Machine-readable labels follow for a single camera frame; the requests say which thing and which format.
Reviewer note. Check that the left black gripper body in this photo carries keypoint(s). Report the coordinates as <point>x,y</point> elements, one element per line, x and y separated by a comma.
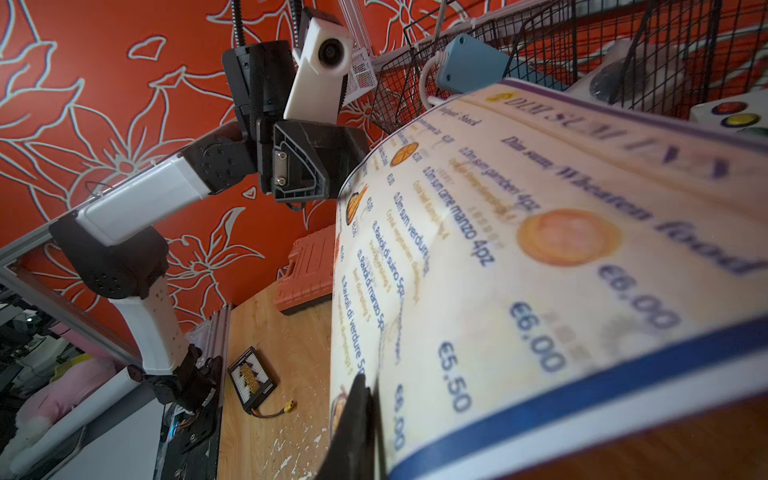
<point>300,161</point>

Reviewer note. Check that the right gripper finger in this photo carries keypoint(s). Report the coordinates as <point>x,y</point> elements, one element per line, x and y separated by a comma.
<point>351,454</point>

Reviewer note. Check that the laminated dim sum menu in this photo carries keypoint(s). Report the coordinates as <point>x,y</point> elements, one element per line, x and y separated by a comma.
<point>520,274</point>

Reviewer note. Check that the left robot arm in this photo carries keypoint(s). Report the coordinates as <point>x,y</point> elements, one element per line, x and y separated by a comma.
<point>286,97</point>

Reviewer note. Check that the orange plastic tool case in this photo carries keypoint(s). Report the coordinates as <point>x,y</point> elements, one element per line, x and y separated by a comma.
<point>309,279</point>

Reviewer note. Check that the black board with connectors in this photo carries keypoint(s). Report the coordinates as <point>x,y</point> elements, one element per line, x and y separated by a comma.
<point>252,381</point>

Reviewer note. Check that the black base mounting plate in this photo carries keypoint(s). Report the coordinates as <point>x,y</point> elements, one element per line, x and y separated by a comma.
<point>189,445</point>

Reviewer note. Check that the blue box in basket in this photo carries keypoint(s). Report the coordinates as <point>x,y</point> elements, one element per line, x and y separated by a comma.
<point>467,64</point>

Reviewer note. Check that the pink plush toy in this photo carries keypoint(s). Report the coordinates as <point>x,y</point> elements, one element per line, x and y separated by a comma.
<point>51,403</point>

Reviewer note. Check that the grey device with knob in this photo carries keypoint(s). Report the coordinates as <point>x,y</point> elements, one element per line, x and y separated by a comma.
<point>645,76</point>

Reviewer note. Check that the white button box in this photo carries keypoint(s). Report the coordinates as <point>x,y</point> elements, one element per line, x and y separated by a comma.
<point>744,114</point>

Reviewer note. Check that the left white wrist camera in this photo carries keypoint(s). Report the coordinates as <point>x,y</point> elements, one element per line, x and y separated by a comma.
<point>325,60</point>

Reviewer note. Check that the black wire wall basket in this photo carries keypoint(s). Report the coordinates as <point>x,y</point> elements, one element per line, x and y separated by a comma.
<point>723,45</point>

